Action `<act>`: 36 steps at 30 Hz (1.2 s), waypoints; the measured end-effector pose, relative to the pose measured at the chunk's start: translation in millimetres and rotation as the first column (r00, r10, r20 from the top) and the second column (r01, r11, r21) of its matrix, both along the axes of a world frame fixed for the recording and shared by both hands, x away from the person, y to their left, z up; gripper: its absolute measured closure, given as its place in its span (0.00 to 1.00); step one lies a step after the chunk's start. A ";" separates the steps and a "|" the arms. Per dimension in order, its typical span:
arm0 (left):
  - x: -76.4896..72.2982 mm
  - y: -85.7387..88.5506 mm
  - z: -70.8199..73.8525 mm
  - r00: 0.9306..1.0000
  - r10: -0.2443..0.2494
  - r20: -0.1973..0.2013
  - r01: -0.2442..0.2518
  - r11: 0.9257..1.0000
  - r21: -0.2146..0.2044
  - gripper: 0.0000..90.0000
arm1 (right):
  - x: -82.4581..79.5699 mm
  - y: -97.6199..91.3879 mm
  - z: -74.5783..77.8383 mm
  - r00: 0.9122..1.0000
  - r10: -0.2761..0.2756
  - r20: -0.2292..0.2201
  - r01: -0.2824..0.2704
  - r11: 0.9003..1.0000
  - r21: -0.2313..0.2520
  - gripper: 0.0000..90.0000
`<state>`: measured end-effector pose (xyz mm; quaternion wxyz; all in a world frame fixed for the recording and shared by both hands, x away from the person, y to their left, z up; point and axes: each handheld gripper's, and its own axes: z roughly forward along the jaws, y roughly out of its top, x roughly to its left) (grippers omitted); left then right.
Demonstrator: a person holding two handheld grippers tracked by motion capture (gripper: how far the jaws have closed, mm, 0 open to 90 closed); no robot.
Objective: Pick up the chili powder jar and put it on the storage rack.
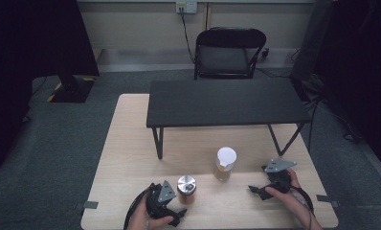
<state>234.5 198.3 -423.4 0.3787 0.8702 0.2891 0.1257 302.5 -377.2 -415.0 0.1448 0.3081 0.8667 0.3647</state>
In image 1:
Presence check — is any bottle with white lid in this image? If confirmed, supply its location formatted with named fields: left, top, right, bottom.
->
left=213, top=146, right=238, bottom=182

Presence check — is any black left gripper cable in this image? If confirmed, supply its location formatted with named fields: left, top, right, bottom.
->
left=123, top=187, right=152, bottom=230

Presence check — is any black floor cable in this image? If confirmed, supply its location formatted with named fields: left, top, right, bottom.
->
left=307, top=95, right=363, bottom=153

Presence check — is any spice jar with silver lid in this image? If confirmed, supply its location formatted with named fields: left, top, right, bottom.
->
left=176, top=174, right=197, bottom=205

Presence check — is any black stand base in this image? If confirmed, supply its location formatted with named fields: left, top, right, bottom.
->
left=47, top=74, right=97, bottom=104

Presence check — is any grey tape strip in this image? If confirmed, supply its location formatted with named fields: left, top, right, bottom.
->
left=82, top=200, right=100, bottom=210
left=316, top=194, right=340, bottom=208

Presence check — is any person's left hand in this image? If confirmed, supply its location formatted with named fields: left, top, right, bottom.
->
left=126, top=194, right=174, bottom=230

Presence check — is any black raised shelf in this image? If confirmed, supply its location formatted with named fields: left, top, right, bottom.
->
left=146, top=78, right=312, bottom=160

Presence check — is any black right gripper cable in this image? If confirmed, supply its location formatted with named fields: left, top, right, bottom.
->
left=290, top=186, right=315, bottom=230

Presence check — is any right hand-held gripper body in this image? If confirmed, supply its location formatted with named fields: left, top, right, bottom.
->
left=260, top=158, right=298, bottom=195

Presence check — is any black folding chair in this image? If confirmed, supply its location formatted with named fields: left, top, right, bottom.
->
left=193, top=26, right=268, bottom=81

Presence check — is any white wall socket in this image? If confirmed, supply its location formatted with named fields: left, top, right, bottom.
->
left=175, top=1, right=198, bottom=14

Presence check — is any black braided power cable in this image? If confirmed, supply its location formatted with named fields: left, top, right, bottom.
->
left=178, top=9, right=196, bottom=65

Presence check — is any black curtain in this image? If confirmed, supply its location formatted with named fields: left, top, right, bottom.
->
left=0, top=0, right=101, bottom=172
left=290, top=0, right=381, bottom=179

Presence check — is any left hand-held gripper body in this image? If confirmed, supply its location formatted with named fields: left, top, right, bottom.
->
left=146, top=180, right=180, bottom=224

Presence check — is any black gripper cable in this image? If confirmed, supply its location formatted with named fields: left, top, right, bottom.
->
left=290, top=186, right=315, bottom=230
left=123, top=187, right=152, bottom=230

